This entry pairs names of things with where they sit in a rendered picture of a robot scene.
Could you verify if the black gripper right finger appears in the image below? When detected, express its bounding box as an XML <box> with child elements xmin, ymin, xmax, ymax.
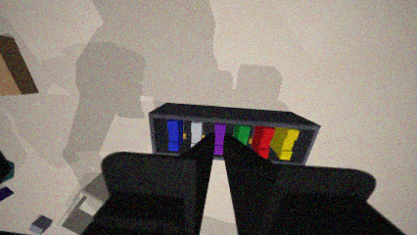
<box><xmin>223</xmin><ymin>133</ymin><xmax>377</xmax><ymax>235</ymax></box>

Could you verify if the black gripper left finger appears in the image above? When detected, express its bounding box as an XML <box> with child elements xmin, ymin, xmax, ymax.
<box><xmin>101</xmin><ymin>132</ymin><xmax>215</xmax><ymax>235</ymax></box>

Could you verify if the teal rectangular block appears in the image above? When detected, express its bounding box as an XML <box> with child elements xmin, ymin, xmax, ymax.
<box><xmin>0</xmin><ymin>160</ymin><xmax>15</xmax><ymax>184</ymax></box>

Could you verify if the purple fuse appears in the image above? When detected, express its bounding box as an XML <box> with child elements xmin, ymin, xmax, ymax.
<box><xmin>214</xmin><ymin>122</ymin><xmax>226</xmax><ymax>155</ymax></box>

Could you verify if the small violet block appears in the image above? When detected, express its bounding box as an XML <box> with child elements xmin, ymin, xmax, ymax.
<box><xmin>0</xmin><ymin>187</ymin><xmax>14</xmax><ymax>202</ymax></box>

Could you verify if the small grey block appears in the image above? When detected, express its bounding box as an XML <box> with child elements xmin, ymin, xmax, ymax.
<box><xmin>29</xmin><ymin>214</ymin><xmax>52</xmax><ymax>235</ymax></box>

